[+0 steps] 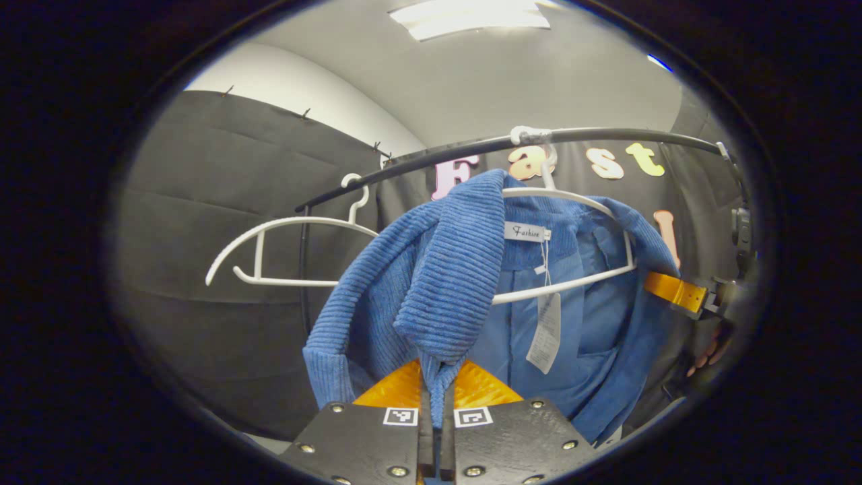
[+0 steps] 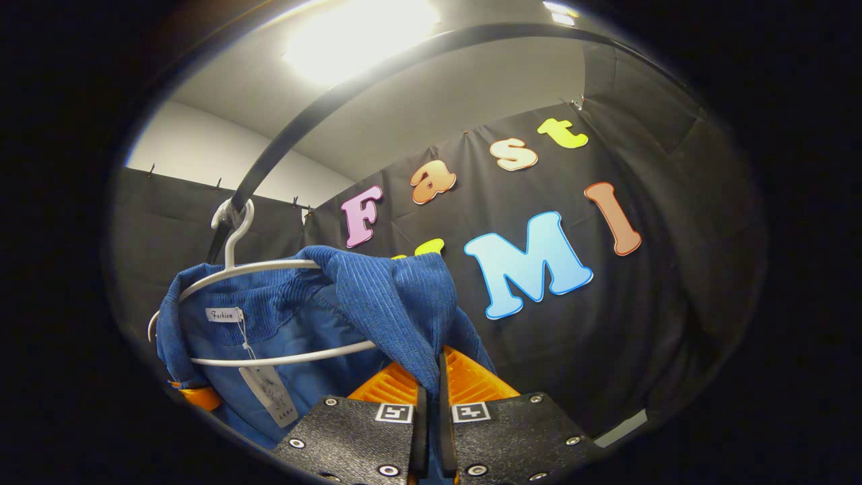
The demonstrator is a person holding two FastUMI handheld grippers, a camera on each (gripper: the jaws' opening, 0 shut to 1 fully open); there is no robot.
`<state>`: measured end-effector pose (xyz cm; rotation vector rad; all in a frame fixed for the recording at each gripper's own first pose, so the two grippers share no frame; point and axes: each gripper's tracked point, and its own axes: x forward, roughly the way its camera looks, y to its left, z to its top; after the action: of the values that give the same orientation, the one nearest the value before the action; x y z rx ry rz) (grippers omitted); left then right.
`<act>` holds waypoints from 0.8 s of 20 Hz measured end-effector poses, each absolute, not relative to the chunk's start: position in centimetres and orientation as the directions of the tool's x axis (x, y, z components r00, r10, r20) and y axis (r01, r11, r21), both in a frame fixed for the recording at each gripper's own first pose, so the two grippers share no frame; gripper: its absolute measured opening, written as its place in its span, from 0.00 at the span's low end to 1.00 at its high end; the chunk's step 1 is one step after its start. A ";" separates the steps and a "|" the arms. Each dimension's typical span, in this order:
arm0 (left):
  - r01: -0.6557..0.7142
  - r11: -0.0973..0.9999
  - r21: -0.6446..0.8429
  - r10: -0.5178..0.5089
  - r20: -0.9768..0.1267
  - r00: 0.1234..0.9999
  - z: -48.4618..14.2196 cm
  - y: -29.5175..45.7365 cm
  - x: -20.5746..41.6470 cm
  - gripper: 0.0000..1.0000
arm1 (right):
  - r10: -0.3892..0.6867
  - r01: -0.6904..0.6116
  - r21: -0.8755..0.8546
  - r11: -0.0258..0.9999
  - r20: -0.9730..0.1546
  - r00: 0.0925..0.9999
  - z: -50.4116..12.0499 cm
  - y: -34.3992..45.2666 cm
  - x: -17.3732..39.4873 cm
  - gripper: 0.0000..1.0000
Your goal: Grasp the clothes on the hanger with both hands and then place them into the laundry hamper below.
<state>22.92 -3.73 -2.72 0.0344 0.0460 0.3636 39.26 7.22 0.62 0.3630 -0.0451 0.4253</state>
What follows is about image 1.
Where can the black clothes rack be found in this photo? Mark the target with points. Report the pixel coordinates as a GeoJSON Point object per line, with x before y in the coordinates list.
{"type": "Point", "coordinates": [606, 135]}

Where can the black backdrop cloth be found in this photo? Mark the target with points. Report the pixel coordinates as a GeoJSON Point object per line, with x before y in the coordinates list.
{"type": "Point", "coordinates": [222, 215]}

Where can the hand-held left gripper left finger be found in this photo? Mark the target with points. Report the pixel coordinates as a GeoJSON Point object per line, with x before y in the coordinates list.
{"type": "Point", "coordinates": [426, 448]}

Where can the white plastic hanger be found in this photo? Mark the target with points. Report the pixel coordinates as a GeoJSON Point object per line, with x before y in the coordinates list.
{"type": "Point", "coordinates": [572, 283]}
{"type": "Point", "coordinates": [283, 222]}

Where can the large ceiling light panel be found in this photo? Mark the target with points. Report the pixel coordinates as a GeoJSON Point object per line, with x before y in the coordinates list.
{"type": "Point", "coordinates": [471, 17]}

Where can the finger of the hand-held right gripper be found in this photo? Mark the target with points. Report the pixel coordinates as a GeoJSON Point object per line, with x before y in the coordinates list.
{"type": "Point", "coordinates": [673, 291]}

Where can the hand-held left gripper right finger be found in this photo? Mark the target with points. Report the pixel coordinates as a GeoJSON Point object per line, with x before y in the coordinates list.
{"type": "Point", "coordinates": [447, 448]}

